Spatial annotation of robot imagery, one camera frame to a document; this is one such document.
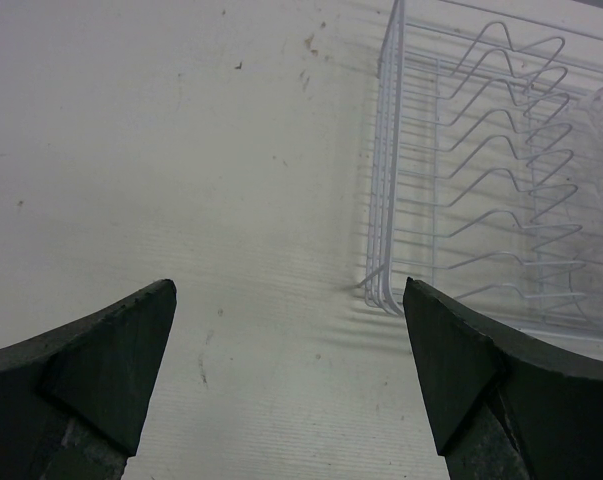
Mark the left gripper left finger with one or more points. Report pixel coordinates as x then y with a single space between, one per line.
74 400

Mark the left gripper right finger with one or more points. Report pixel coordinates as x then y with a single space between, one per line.
502 404

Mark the clear plastic dish rack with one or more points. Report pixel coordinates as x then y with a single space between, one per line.
486 164

